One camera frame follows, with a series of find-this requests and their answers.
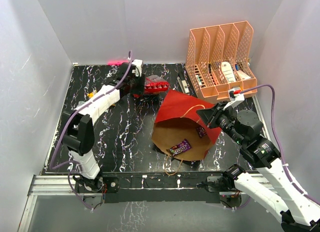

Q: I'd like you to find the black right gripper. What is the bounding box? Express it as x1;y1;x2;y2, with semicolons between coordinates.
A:
196;100;245;145

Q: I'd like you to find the red snack packet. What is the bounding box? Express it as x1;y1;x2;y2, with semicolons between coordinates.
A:
132;75;170;98

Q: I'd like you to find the red brown paper bag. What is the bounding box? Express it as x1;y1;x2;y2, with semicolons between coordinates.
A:
151;90;221;164

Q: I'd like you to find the brown M&M's packet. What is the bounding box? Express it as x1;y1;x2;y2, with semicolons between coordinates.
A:
167;139;192;157

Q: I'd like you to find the small purple candy packet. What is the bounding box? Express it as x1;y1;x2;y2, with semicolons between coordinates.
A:
196;126;207;138

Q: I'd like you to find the silver snack wrapper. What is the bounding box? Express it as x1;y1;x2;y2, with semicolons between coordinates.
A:
75;101;85;110

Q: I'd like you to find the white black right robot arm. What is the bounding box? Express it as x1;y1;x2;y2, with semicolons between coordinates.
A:
196;102;320;232

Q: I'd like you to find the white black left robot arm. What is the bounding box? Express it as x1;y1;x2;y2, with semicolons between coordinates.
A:
61;59;145;192

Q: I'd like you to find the green white tube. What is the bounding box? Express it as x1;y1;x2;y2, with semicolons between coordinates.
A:
196;75;204;86

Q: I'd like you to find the beige black stapler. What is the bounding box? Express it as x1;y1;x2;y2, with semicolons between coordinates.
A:
177;71;190;95

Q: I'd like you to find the peach plastic file organizer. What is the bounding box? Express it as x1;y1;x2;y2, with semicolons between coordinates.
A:
185;21;258;103

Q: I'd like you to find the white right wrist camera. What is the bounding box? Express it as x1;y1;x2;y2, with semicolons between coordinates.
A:
224;89;245;110

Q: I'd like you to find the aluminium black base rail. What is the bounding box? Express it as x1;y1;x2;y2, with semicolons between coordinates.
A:
17;172;278;232

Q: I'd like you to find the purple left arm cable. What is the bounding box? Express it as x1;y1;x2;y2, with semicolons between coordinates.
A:
48;50;133;212

